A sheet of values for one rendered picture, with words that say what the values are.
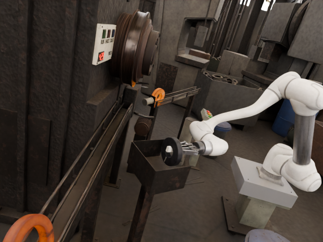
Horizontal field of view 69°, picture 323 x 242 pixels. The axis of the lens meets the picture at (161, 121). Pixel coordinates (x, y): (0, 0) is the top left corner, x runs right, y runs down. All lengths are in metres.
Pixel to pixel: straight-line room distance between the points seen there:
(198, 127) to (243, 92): 2.43
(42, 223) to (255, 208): 1.58
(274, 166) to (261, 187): 0.19
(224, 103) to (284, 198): 2.18
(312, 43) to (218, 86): 1.95
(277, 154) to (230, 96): 2.05
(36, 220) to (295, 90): 1.31
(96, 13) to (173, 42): 3.18
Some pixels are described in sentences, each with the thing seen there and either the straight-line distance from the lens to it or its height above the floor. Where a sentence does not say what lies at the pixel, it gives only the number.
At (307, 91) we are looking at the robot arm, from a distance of 1.43.
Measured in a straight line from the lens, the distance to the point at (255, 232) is 1.46.
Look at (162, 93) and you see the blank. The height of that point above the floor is 0.74.
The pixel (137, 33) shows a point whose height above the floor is 1.23.
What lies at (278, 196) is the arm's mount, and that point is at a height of 0.42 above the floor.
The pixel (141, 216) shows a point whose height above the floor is 0.30.
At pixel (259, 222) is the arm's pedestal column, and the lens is 2.15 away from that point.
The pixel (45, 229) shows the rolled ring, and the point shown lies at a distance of 0.87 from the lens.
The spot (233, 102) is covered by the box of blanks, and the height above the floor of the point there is 0.46.
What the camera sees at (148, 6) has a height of 1.58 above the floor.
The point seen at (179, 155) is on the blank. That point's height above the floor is 0.73.
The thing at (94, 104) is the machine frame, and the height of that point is 0.87.
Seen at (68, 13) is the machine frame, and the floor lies 1.25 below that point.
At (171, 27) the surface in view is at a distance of 4.25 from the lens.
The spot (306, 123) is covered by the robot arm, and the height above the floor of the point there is 1.00.
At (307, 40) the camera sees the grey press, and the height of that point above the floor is 1.64.
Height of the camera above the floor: 1.31
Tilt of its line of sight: 22 degrees down
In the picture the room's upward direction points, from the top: 15 degrees clockwise
